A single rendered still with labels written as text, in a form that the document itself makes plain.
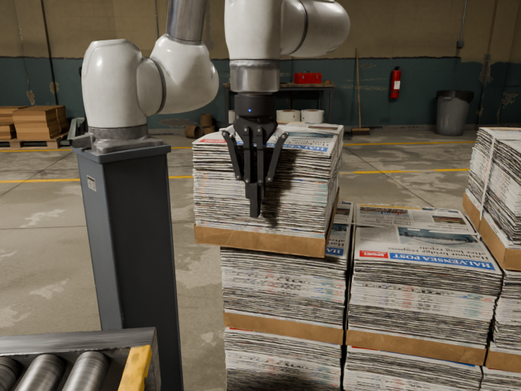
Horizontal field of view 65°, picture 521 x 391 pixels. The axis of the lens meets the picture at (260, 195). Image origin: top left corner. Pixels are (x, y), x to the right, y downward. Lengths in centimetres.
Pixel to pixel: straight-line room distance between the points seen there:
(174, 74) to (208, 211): 45
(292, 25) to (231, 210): 38
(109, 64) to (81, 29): 661
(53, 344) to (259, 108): 51
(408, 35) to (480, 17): 131
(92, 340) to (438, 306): 67
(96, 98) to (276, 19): 56
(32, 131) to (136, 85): 586
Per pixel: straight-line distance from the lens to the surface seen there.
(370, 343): 100
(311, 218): 83
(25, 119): 696
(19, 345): 77
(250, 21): 72
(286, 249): 86
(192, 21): 119
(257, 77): 72
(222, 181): 85
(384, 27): 797
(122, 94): 111
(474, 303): 96
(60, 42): 782
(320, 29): 81
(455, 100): 785
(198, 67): 120
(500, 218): 98
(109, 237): 116
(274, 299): 97
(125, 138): 113
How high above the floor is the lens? 121
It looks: 18 degrees down
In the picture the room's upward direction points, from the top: straight up
